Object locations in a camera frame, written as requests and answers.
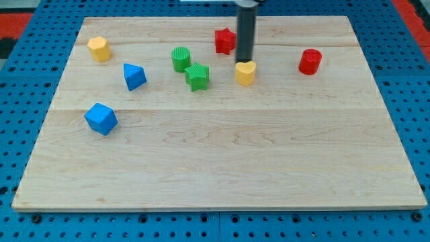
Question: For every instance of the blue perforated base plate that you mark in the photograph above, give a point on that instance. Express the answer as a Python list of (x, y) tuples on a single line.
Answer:
[(393, 40)]

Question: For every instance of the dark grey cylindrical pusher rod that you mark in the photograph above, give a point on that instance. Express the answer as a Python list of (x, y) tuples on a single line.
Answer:
[(245, 31)]

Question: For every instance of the yellow hexagon block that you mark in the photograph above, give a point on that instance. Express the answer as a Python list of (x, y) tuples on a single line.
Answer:
[(99, 49)]

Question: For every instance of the green star block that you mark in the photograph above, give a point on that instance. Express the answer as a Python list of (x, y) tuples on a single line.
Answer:
[(197, 76)]

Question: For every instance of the blue cube block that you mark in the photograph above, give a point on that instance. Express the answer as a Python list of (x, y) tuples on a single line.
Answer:
[(101, 118)]

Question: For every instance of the red cylinder block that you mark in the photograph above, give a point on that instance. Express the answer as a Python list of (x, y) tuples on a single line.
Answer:
[(310, 61)]

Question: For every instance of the wooden board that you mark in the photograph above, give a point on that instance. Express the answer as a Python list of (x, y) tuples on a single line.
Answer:
[(288, 142)]

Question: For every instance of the red star block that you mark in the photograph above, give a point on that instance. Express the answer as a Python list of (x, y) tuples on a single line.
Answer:
[(225, 41)]

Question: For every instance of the green cylinder block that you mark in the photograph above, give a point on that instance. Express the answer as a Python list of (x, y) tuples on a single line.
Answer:
[(181, 59)]

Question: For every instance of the yellow heart block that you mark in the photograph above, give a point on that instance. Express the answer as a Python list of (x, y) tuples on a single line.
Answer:
[(245, 72)]

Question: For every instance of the blue triangular block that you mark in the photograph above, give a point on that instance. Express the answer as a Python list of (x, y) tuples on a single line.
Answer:
[(134, 76)]

